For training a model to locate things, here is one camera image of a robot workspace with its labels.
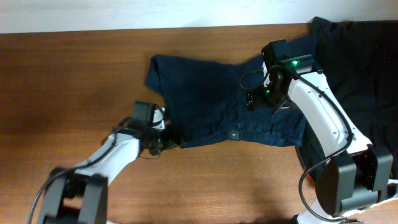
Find navy blue shorts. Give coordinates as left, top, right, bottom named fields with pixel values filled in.
left=146, top=54, right=307, bottom=148

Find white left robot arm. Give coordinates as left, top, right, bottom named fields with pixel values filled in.
left=35, top=101, right=190, bottom=224

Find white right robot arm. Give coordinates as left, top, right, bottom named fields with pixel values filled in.
left=245, top=40, right=397, bottom=224

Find black clothes pile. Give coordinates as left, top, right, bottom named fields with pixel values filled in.
left=295, top=16, right=398, bottom=184

